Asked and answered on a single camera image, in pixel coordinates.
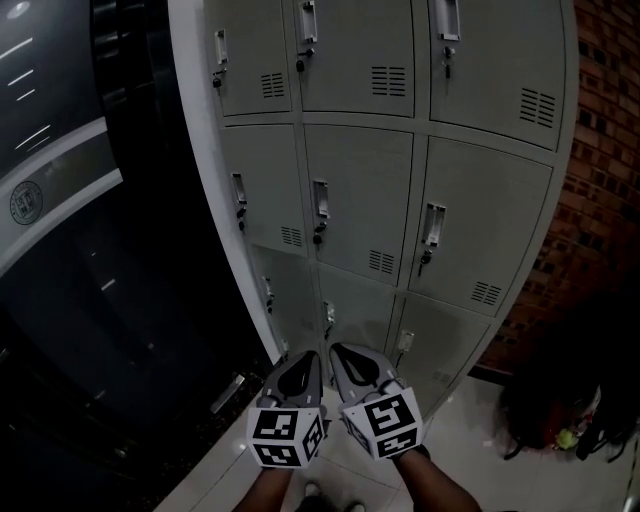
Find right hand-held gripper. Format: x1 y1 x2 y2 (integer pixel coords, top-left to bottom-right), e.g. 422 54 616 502
328 341 425 460

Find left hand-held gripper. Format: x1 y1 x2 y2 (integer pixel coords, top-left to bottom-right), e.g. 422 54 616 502
245 349 330 471

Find set of grey locker doors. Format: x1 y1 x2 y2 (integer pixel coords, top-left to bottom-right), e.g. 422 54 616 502
203 0 572 419

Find person's right forearm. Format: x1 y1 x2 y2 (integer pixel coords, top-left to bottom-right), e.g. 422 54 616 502
392 445 484 512

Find person's left forearm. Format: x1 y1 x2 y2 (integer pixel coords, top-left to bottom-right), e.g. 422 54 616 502
238 463 302 512

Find grey metal locker cabinet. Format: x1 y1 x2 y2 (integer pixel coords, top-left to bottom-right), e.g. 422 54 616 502
167 0 582 434

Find black backpack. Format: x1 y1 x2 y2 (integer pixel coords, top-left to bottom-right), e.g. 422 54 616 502
493 292 637 464

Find set of black keys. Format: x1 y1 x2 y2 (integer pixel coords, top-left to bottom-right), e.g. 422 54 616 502
211 45 457 369

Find glass partition with white band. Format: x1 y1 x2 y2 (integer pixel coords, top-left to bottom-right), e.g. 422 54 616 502
0 0 271 501

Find set of recessed metal handles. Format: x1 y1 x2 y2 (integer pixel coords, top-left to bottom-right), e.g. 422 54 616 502
213 0 462 354

